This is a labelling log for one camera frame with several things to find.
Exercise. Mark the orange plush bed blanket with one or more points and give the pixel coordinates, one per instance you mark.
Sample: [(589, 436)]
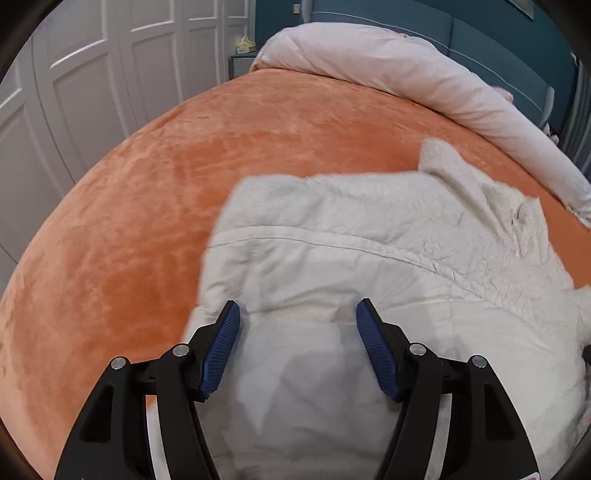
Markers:
[(138, 207)]

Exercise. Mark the white padded coat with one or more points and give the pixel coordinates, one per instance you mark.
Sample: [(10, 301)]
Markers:
[(346, 258)]

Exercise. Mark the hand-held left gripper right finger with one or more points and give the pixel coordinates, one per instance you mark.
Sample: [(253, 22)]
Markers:
[(376, 350)]

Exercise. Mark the pale pink duvet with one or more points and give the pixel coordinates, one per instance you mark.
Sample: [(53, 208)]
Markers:
[(392, 69)]

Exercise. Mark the grey bedside cabinet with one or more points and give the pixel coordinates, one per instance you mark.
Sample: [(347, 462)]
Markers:
[(241, 67)]

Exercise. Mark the blue padded headboard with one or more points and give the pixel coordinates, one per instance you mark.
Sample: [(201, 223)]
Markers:
[(498, 50)]

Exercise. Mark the pink fuzzy blanket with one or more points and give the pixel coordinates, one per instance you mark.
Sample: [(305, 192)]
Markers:
[(504, 94)]

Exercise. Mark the white panelled wardrobe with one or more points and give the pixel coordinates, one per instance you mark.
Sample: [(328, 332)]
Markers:
[(92, 69)]

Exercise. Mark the yellow tissue box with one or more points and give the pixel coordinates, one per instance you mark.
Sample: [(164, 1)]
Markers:
[(244, 45)]

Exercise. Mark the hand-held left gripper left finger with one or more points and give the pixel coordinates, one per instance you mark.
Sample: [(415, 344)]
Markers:
[(221, 346)]

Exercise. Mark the grey curtain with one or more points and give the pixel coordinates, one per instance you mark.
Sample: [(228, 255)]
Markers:
[(577, 115)]

